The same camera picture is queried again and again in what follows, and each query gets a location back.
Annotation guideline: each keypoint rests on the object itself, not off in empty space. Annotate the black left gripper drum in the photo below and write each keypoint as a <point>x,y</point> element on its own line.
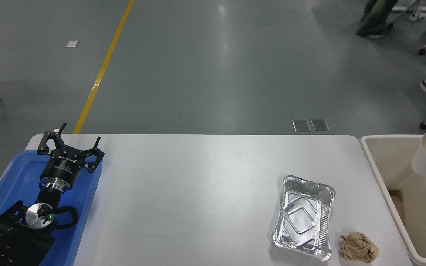
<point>63,169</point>

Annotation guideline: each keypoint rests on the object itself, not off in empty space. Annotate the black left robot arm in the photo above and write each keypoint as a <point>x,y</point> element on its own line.
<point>20,229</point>

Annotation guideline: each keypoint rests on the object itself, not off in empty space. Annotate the blue plastic tray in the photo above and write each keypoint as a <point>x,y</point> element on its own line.
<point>11,184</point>

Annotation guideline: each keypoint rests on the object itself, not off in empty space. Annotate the silver floor plate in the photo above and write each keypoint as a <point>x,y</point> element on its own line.
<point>320,124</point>
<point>301,125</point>

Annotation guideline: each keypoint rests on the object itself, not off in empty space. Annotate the rectangular aluminium foil tray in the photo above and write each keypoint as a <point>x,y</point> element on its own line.
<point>303,218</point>

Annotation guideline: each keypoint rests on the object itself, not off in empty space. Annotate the crumpled tan paper ball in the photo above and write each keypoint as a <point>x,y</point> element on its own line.
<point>359,248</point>

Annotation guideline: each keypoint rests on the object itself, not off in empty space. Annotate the large pale plastic bin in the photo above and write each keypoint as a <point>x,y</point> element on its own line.
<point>390,155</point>

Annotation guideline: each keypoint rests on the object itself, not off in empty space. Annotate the person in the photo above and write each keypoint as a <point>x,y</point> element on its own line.
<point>377,16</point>

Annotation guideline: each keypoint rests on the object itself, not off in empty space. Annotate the white chair base with casters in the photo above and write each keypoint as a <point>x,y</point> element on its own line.
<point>418,13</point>

